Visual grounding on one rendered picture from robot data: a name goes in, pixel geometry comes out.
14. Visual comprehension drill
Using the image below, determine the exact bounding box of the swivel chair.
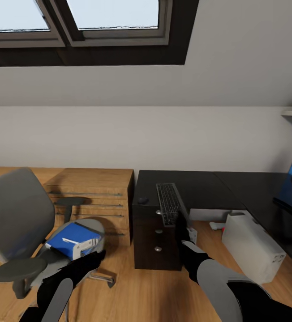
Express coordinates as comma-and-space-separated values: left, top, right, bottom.
0, 167, 115, 322

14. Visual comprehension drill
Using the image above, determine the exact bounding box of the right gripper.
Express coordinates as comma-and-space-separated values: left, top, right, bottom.
175, 211, 189, 240

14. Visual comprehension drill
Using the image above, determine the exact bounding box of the keyboard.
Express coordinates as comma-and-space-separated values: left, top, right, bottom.
156, 183, 193, 227

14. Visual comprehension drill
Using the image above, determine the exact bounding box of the folder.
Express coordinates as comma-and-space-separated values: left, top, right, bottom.
46, 223, 101, 262

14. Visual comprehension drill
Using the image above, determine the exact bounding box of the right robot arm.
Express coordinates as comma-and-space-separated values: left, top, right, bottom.
175, 211, 292, 322

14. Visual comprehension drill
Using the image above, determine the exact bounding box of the mouse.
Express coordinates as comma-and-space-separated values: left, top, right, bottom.
138, 196, 149, 203

